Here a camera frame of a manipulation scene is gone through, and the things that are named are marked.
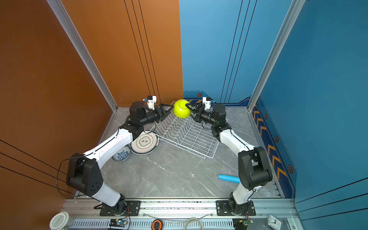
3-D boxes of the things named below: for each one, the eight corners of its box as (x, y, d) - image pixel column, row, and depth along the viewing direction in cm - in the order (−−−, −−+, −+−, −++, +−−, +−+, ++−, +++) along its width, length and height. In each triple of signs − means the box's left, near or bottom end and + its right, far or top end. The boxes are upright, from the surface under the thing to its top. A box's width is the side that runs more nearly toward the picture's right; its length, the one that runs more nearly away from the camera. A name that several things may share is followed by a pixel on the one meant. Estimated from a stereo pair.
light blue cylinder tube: (218, 179, 85) (218, 178, 83) (218, 174, 87) (218, 173, 85) (239, 183, 83) (240, 182, 82) (239, 179, 85) (240, 177, 83)
